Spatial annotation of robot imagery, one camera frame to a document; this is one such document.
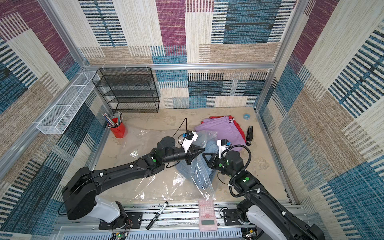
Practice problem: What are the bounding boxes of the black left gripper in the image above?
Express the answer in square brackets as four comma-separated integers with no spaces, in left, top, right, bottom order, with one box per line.
[163,146,206,168]

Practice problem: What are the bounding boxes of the grey-blue trousers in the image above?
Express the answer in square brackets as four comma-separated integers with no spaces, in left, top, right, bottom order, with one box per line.
[176,140,221,200]

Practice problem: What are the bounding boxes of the clear plastic vacuum bag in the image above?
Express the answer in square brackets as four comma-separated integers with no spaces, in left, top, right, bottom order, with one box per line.
[95,126,201,205]

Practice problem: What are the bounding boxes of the lilac trousers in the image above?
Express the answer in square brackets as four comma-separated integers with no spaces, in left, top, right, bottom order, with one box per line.
[195,116,246,153]

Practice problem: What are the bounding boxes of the red trousers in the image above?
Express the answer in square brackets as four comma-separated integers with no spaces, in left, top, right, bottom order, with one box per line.
[201,115,246,141]

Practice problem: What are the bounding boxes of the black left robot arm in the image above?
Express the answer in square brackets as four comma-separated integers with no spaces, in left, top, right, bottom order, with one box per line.
[62,137,205,223]

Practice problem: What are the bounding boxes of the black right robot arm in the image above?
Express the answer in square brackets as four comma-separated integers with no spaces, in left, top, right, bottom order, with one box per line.
[202,145,325,240]

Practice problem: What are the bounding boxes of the small black device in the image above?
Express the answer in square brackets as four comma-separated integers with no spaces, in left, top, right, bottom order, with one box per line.
[246,126,254,146]

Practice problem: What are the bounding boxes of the pink calculator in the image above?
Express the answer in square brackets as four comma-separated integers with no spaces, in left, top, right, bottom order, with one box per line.
[199,200,218,232]

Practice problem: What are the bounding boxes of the black marker pen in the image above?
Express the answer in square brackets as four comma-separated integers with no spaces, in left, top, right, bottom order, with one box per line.
[146,202,169,230]

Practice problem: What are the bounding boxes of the red pen cup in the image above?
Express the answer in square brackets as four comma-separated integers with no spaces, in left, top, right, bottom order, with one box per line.
[110,118,127,139]

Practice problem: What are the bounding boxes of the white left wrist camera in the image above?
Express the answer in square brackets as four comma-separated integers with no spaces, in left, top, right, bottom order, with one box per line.
[182,131,198,153]

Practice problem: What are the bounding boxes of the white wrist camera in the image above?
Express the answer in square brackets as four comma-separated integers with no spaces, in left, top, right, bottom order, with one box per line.
[217,139,231,159]
[182,131,198,153]

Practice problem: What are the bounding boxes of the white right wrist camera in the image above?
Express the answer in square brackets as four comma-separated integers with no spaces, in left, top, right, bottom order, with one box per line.
[217,139,231,159]

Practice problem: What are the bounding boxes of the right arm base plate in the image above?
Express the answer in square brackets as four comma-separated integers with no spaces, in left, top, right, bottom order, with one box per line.
[221,209,250,226]

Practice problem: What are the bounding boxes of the black wire mesh shelf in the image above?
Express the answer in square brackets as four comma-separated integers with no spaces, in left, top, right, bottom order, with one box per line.
[92,67,160,114]

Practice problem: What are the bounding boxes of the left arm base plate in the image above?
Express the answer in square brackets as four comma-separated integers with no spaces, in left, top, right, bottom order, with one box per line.
[98,212,143,230]

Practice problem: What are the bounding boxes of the white wire mesh basket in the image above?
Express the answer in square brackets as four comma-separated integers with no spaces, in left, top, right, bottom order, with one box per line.
[37,72,96,135]

